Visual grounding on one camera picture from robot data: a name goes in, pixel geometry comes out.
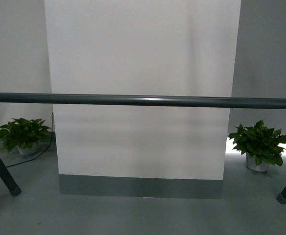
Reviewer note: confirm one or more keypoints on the left potted green plant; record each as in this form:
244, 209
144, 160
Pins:
24, 135

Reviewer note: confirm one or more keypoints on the right potted green plant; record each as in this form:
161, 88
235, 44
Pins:
261, 145

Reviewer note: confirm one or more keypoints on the potted green plant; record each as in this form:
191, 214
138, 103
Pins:
24, 135
261, 145

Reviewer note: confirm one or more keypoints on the dark grey clothes rack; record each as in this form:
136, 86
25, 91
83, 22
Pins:
143, 187

